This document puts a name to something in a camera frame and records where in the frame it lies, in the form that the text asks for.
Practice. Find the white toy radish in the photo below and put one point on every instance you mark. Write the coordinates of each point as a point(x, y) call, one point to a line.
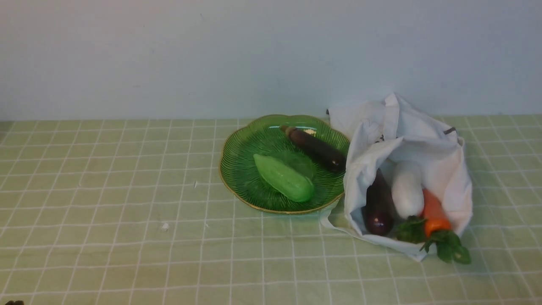
point(407, 195)

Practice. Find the dark eggplant in bag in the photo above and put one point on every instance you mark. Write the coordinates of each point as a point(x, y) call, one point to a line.
point(378, 211)

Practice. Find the white cloth bag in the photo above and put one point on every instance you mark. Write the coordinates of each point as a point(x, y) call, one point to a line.
point(382, 134)

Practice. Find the green toy cucumber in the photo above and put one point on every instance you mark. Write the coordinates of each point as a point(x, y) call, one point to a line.
point(284, 179)

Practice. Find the green glass plate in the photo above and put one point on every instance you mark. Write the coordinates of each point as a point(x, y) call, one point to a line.
point(263, 136)

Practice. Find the dark eggplant on plate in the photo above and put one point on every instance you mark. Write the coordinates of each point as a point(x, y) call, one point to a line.
point(321, 152)

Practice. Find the orange toy carrot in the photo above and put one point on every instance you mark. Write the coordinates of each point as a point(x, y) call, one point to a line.
point(438, 232)

